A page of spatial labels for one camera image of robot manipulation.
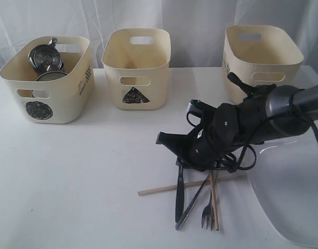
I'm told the steel mug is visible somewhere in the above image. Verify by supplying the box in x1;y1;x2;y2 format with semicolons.
28;37;63;74

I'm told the long steel spoon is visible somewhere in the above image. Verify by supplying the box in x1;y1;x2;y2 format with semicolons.
175;175;210;231

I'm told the cream bin with circle mark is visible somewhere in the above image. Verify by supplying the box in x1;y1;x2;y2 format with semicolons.
0;36;94;123

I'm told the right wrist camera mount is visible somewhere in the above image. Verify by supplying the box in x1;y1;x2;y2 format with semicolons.
186;99;217;127

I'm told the steel bowl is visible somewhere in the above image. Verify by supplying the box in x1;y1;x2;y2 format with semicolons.
31;71;67;99

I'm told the cream bin with square mark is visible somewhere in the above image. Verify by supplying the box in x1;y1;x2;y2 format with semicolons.
222;25;304;104

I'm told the steel table knife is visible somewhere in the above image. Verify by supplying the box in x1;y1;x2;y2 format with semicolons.
175;165;184;223

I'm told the small steel fork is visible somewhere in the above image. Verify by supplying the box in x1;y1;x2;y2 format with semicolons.
201;195;215;231

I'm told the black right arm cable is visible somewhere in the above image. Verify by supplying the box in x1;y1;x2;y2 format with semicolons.
187;72;318;173

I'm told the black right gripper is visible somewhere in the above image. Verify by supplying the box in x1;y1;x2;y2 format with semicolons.
156;85;276;171

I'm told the cream bin with triangle mark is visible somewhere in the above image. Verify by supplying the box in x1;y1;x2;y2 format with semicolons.
102;28;171;110

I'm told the large white square plate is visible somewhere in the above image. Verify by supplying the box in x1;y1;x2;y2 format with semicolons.
247;134;318;248

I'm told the crosswise wooden chopstick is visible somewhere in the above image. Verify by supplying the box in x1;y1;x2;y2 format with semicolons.
137;175;247;196

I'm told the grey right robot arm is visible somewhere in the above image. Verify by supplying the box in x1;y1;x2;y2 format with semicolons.
156;85;318;173

